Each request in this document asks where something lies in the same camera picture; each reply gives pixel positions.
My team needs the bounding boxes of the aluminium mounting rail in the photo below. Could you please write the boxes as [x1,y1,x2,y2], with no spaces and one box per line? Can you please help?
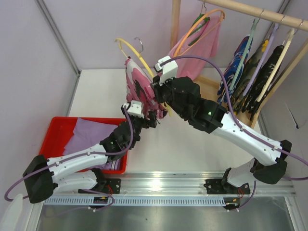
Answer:
[33,171,297,197]

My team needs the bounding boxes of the wooden clothes rack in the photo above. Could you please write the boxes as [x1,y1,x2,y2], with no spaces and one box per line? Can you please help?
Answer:
[169,0,308,128]

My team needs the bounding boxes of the plain pink garment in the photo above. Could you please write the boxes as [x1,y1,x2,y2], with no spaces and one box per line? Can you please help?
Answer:
[167,14,222,81]

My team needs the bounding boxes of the pink camouflage trousers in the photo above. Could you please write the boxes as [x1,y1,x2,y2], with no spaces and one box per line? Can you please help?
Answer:
[125,56,167,119]

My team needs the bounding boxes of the yellow hanger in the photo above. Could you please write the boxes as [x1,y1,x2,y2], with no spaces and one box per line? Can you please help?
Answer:
[115,38,171,115]

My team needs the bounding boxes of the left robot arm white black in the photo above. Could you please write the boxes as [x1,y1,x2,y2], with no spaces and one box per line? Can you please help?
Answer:
[23,110,157,204]

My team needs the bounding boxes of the white slotted cable duct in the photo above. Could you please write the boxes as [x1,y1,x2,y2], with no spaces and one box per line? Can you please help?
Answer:
[44,196,225,206]

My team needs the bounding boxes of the red plastic bin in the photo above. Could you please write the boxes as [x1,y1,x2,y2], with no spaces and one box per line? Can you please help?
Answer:
[38,116,128,175]

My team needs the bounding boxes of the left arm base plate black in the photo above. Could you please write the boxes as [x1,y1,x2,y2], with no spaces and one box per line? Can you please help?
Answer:
[89,178,121,194]

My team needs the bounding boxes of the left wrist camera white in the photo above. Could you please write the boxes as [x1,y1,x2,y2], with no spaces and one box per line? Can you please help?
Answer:
[121,100,144,119]

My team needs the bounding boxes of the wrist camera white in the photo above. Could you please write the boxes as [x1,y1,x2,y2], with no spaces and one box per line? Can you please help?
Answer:
[121,100,144,119]
[154,55,178,86]

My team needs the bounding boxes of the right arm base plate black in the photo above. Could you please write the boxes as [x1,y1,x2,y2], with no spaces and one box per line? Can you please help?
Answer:
[204,179,251,195]

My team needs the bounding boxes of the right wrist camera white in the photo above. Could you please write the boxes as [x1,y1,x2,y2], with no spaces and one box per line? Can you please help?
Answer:
[154,55,178,86]

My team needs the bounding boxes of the purple folded garment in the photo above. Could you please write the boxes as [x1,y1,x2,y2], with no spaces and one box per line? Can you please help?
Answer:
[63,118,117,155]

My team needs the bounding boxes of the blue patterned trousers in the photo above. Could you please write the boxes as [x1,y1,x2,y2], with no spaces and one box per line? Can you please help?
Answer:
[223,34,249,97]

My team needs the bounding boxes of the purple hanger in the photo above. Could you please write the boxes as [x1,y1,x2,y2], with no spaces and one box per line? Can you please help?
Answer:
[242,23,279,96]

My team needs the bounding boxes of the mint green hanger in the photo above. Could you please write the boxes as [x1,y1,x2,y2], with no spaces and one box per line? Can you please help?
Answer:
[235,18,259,80]

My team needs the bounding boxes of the black patterned trousers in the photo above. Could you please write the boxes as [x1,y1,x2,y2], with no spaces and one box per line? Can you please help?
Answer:
[242,45,284,121]

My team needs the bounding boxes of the orange hanger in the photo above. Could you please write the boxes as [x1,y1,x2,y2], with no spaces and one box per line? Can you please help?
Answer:
[170,9,225,57]

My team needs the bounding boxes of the olive camouflage trousers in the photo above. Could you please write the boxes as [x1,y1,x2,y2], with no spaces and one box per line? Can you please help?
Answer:
[231,39,268,115]

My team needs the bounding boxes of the cream hanger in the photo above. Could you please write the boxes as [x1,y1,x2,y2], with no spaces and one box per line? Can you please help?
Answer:
[257,28,295,102]

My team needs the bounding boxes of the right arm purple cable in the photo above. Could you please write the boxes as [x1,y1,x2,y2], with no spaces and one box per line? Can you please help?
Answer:
[160,55,308,181]

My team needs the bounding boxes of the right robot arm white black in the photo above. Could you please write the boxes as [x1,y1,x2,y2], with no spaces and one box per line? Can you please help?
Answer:
[151,76,292,191]

